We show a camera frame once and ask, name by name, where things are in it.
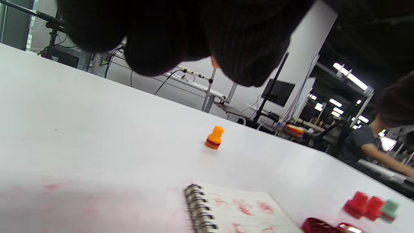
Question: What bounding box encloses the person's left hand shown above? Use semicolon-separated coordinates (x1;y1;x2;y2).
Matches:
57;0;316;88

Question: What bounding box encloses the spiral lined notebook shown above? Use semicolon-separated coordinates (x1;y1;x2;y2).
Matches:
184;182;304;233

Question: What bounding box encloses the red ink pad tin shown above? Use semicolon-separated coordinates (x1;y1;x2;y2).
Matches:
301;217;343;233

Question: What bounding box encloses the red reward stamp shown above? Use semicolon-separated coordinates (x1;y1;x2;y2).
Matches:
343;191;369;219
365;196;385;221

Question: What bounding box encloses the red ink pad lid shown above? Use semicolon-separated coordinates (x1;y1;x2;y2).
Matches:
336;222;367;233

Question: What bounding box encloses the green reward stamp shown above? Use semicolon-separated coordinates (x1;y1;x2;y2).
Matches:
380;199;400;223

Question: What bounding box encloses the white boom rod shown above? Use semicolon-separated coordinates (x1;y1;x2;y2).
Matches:
162;63;215;81

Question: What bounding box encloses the white desk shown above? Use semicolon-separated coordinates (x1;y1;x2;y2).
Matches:
107;49;227;112

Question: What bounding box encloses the brown side table top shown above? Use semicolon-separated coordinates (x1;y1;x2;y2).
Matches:
215;102;256;121

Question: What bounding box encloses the black monitor on stand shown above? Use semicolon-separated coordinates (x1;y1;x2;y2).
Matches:
252;52;296;123

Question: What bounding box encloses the black computer tower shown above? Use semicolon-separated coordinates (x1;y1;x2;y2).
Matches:
41;45;85;69

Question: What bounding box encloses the orange bowl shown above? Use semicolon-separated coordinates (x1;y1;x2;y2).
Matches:
286;124;305;135

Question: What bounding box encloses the aluminium frame post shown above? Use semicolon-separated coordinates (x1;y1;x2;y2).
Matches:
226;83;238;104

